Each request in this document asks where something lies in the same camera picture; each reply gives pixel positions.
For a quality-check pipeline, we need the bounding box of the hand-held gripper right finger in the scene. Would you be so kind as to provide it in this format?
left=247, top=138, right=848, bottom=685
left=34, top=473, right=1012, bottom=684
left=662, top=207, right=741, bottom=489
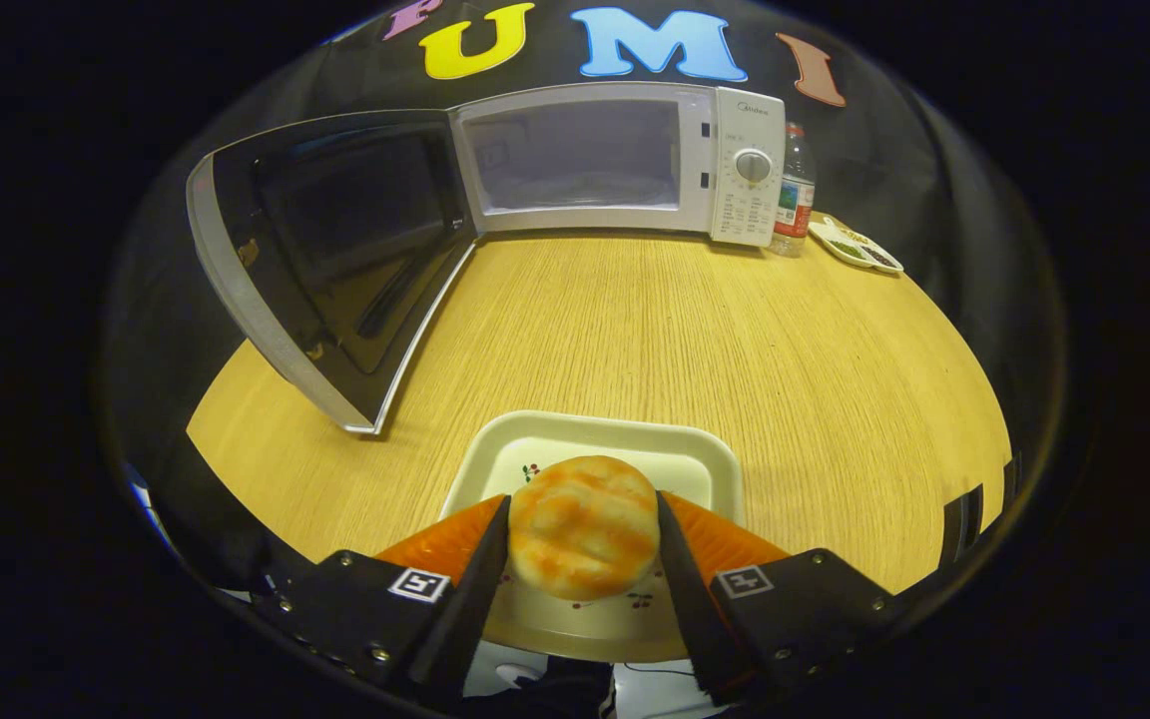
left=655, top=489, right=895, bottom=705

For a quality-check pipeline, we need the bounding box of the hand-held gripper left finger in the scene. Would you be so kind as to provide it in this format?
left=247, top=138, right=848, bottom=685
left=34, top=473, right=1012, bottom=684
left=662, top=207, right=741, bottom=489
left=251, top=494, right=513, bottom=700

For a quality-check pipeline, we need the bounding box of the round toasted bun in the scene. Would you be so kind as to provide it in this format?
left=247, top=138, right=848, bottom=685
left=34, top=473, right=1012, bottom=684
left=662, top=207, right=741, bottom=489
left=508, top=455, right=660, bottom=601

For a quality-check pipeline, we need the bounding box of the white microwave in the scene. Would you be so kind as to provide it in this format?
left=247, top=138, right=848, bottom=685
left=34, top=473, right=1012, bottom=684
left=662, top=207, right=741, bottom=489
left=186, top=82, right=787, bottom=435

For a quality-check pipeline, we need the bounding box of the white square plate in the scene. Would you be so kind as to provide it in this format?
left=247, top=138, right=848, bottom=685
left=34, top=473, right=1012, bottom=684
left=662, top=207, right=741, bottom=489
left=440, top=409, right=746, bottom=664

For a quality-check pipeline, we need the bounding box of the white divided dish of beans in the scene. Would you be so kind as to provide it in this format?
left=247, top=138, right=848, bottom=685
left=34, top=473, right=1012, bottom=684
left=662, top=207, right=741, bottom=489
left=809, top=215, right=904, bottom=275

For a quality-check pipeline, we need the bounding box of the clear bottle with red label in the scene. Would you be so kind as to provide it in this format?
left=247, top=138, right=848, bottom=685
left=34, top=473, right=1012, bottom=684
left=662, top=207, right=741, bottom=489
left=771, top=122, right=817, bottom=259

